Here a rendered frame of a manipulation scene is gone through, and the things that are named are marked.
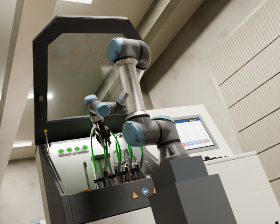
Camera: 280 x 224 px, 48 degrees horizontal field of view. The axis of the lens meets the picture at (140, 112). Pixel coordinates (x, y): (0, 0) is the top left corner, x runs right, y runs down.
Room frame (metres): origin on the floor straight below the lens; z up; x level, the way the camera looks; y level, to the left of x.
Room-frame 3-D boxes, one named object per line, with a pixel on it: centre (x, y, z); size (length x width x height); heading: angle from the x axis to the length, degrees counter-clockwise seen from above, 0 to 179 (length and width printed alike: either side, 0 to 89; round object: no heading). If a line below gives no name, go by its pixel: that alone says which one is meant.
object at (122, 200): (1.83, 0.23, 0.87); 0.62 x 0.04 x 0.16; 117
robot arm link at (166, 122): (1.44, -0.08, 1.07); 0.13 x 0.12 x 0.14; 127
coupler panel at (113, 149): (2.38, 0.24, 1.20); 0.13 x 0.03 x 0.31; 117
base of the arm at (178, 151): (1.45, -0.09, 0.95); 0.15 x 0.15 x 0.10
